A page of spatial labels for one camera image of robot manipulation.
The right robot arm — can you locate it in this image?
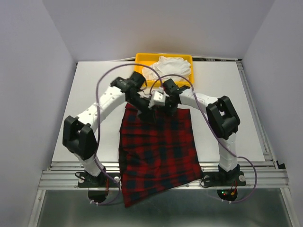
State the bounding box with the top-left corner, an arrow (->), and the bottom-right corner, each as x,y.
163,79 -> 242,188

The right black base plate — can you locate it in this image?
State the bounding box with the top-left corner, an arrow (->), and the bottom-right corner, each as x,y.
202,172 -> 246,187

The aluminium rail frame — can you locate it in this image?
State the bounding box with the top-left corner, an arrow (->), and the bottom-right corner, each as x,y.
29,60 -> 299,227

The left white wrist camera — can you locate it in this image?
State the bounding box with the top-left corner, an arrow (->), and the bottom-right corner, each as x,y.
149,91 -> 166,109

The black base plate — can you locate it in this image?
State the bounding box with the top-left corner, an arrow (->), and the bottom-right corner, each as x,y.
202,172 -> 246,187
74,171 -> 117,188

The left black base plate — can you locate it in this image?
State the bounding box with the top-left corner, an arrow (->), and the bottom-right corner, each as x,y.
74,171 -> 117,188

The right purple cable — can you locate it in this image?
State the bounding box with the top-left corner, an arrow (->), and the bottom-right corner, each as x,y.
149,75 -> 257,204

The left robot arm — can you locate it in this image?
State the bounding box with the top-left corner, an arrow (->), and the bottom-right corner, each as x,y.
62,72 -> 155,186

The yellow plastic bin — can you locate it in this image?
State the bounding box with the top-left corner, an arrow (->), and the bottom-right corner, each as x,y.
134,52 -> 195,87

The white skirt in bin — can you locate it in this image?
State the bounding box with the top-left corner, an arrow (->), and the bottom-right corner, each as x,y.
141,55 -> 192,81

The red plaid pleated skirt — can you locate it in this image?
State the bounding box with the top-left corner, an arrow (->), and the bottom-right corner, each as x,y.
118,104 -> 202,208

